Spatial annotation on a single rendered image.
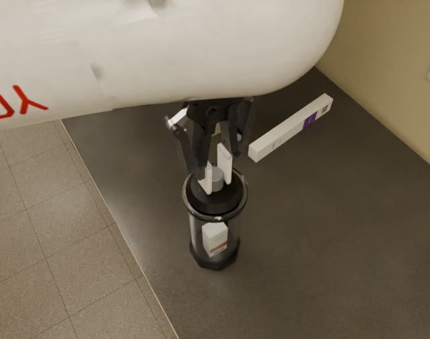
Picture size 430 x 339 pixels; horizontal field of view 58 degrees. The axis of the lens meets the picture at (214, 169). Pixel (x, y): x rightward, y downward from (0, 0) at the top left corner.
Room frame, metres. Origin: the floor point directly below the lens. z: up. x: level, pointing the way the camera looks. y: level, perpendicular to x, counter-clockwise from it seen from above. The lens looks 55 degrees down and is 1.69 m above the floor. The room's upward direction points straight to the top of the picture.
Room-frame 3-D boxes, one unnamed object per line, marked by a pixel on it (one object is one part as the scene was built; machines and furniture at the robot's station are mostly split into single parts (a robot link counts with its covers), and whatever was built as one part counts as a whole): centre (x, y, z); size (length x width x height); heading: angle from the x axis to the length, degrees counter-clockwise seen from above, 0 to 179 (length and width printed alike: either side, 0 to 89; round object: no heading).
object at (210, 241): (0.34, 0.00, 1.06); 0.11 x 0.11 x 0.21
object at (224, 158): (0.35, -0.01, 1.22); 0.03 x 0.01 x 0.07; 32
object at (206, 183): (0.33, 0.01, 1.22); 0.03 x 0.01 x 0.07; 32
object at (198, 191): (0.34, 0.00, 1.18); 0.09 x 0.09 x 0.07
